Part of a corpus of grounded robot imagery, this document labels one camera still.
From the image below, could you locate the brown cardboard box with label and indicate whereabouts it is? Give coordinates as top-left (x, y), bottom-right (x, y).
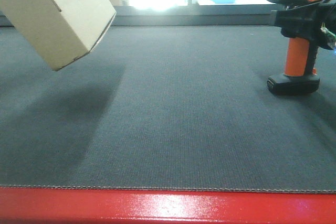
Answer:
top-left (1, 0), bottom-right (116, 71)

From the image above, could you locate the dark grey fabric mat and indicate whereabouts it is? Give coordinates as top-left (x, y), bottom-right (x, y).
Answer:
top-left (1, 26), bottom-right (335, 193)

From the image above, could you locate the blue tray in background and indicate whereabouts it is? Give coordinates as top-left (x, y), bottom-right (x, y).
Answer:
top-left (207, 0), bottom-right (236, 5)

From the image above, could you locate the black gripper finger scanner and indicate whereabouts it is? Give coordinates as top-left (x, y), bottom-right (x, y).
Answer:
top-left (269, 3), bottom-right (317, 41)

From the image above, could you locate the red table edge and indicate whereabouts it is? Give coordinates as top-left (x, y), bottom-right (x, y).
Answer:
top-left (1, 187), bottom-right (335, 223)

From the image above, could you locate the orange black barcode scanner gun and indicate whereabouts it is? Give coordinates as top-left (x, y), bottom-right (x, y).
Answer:
top-left (267, 0), bottom-right (320, 95)

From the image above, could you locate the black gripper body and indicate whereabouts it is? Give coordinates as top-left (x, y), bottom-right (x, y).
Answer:
top-left (310, 0), bottom-right (335, 51)

